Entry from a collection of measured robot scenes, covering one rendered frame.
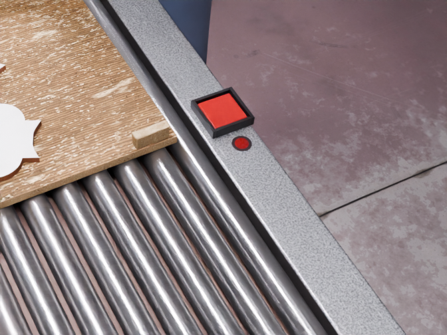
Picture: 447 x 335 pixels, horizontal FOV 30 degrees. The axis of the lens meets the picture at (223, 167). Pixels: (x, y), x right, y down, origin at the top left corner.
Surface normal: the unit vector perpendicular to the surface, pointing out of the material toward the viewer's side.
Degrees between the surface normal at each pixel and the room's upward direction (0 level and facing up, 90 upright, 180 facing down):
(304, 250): 0
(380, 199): 1
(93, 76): 0
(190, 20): 90
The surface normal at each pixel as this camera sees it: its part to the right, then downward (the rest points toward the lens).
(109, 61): 0.08, -0.63
